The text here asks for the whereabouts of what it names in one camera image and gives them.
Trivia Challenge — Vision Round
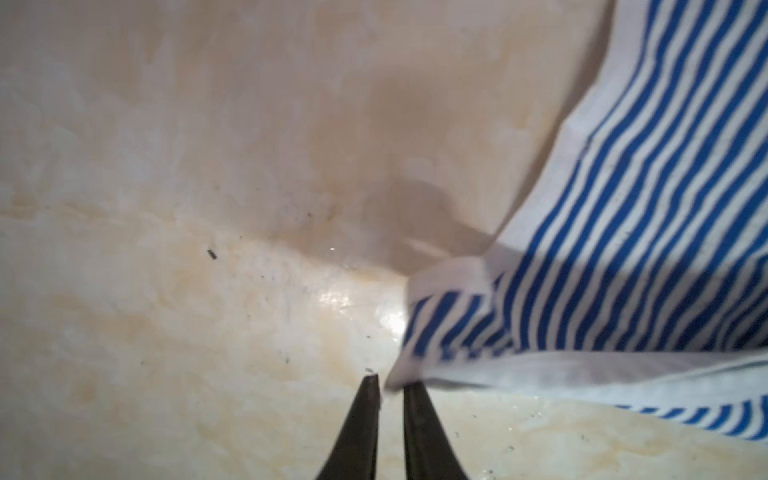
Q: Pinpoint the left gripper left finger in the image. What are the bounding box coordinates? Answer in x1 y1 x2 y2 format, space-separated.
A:
317 374 381 480

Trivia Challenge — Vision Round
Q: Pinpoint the striped tank top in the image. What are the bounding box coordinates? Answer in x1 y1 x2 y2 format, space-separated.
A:
385 1 767 442

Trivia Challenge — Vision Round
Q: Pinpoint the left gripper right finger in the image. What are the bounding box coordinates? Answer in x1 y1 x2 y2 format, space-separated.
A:
403 382 468 480

